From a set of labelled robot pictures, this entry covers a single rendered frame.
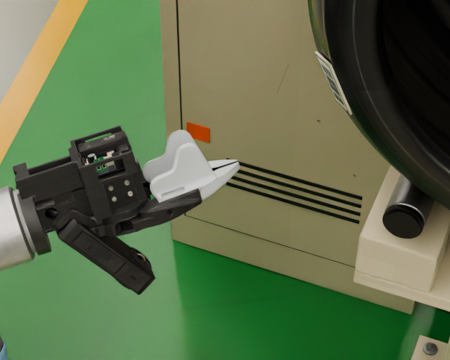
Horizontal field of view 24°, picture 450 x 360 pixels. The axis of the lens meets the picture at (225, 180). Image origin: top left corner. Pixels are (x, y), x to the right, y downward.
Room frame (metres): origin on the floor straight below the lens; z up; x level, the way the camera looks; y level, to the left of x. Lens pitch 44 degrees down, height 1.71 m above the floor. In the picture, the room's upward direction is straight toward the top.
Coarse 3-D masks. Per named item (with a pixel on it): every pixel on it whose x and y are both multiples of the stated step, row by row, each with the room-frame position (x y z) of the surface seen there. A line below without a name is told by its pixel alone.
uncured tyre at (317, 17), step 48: (336, 0) 0.78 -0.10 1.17; (384, 0) 0.96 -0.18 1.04; (432, 0) 1.00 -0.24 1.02; (336, 48) 0.78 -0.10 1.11; (384, 48) 0.78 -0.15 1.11; (432, 48) 0.97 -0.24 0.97; (384, 96) 0.76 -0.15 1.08; (432, 96) 0.90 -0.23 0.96; (384, 144) 0.76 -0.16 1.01; (432, 144) 0.75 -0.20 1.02; (432, 192) 0.74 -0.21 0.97
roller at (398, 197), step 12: (408, 180) 0.80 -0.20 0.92; (396, 192) 0.79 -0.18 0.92; (408, 192) 0.78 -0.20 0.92; (420, 192) 0.78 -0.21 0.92; (396, 204) 0.77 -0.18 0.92; (408, 204) 0.76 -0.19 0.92; (420, 204) 0.77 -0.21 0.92; (432, 204) 0.78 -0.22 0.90; (384, 216) 0.76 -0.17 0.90; (396, 216) 0.76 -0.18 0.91; (408, 216) 0.75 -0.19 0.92; (420, 216) 0.75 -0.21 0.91; (396, 228) 0.76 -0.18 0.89; (408, 228) 0.75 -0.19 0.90; (420, 228) 0.75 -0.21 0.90
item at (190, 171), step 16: (192, 144) 0.73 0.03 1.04; (176, 160) 0.72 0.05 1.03; (192, 160) 0.72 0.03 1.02; (160, 176) 0.71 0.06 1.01; (176, 176) 0.71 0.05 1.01; (192, 176) 0.72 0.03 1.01; (208, 176) 0.72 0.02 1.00; (224, 176) 0.72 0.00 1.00; (160, 192) 0.70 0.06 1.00; (176, 192) 0.71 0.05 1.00; (208, 192) 0.71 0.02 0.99
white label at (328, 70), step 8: (320, 56) 0.81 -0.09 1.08; (320, 64) 0.82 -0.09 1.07; (328, 64) 0.79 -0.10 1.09; (328, 72) 0.80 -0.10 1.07; (328, 80) 0.81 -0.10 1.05; (336, 80) 0.78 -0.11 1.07; (336, 88) 0.79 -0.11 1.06; (336, 96) 0.80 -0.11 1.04; (344, 96) 0.78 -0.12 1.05; (344, 104) 0.78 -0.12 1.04
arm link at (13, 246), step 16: (0, 192) 0.69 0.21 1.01; (16, 192) 0.69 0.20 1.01; (0, 208) 0.67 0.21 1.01; (16, 208) 0.67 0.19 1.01; (0, 224) 0.65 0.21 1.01; (16, 224) 0.66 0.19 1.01; (0, 240) 0.65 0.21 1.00; (16, 240) 0.65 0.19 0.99; (0, 256) 0.64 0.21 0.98; (16, 256) 0.64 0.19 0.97; (32, 256) 0.65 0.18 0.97
